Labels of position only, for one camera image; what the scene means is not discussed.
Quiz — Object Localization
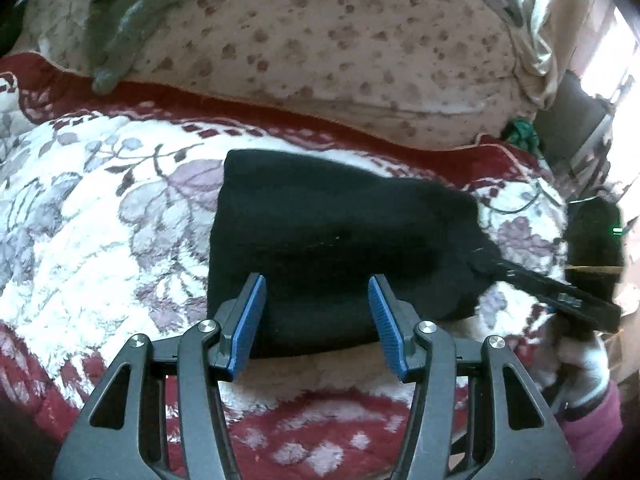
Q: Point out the black camera with green light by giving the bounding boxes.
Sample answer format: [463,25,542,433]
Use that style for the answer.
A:
[564,196,625,302]

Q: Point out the maroon sleeved right forearm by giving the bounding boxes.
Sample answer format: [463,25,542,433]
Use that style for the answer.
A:
[558,382,624,479]

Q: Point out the white gloved right hand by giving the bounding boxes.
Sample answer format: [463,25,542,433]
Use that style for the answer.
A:
[529,313,611,410]

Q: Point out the grey green towel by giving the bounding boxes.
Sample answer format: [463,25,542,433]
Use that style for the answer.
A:
[85,0,184,96]

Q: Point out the thin black cable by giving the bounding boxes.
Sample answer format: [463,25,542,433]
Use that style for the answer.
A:
[476,179,566,215]

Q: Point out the green object by pillow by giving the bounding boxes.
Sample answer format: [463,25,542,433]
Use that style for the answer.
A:
[500,117,542,158]

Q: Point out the black pants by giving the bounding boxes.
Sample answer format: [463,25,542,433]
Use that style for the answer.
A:
[207,150,500,359]

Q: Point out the red white floral blanket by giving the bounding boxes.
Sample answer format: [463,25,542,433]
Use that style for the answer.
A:
[1,53,567,479]

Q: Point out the floral beige pillow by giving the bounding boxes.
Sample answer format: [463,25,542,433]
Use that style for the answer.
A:
[15,0,559,150]

